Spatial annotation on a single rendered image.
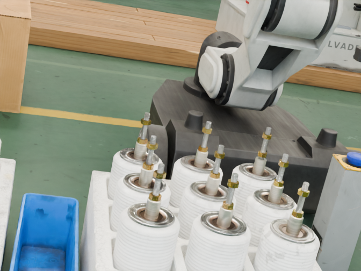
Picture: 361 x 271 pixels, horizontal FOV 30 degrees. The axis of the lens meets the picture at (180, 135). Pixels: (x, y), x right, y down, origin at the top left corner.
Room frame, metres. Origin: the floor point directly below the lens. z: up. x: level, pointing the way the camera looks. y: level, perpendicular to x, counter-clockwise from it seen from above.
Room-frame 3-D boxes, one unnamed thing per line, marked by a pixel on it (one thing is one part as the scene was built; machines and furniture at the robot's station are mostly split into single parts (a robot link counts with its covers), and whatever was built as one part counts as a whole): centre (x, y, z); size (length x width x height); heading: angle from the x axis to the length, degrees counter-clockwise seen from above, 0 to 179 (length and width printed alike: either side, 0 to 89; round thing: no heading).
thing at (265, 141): (1.23, -0.16, 0.31); 0.01 x 0.01 x 0.08
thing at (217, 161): (1.09, -0.07, 0.30); 0.01 x 0.01 x 0.08
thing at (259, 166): (1.23, -0.16, 0.26); 0.02 x 0.02 x 0.03
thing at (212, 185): (1.09, -0.07, 0.26); 0.02 x 0.02 x 0.03
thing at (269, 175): (1.23, -0.16, 0.25); 0.08 x 0.08 x 0.01
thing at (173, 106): (1.83, -0.14, 0.19); 0.64 x 0.52 x 0.33; 14
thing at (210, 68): (1.86, -0.13, 0.28); 0.21 x 0.20 x 0.13; 14
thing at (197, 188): (1.09, -0.07, 0.25); 0.08 x 0.08 x 0.01
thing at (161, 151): (1.52, 0.06, 0.10); 0.20 x 0.05 x 0.20; 14
